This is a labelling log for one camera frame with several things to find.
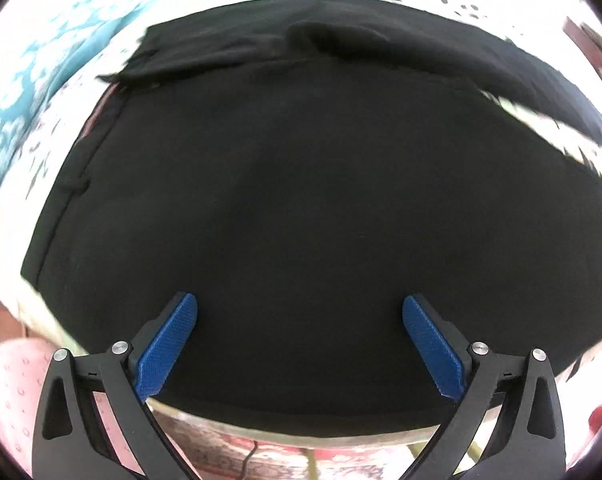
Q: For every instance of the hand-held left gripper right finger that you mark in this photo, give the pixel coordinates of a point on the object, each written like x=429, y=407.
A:
x=433, y=345

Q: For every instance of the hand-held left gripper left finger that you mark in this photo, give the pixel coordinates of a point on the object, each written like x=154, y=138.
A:
x=166, y=345

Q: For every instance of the black pants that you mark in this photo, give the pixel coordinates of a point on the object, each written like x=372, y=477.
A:
x=301, y=210

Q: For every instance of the leaf print bedsheet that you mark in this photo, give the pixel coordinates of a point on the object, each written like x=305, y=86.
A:
x=56, y=135

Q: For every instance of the red patterned rug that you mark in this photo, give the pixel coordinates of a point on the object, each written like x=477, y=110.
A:
x=281, y=455

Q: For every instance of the person's pink dotted clothing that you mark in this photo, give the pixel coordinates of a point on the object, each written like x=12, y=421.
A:
x=16, y=385

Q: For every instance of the blue floral patterned cloth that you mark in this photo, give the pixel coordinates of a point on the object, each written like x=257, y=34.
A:
x=26, y=75

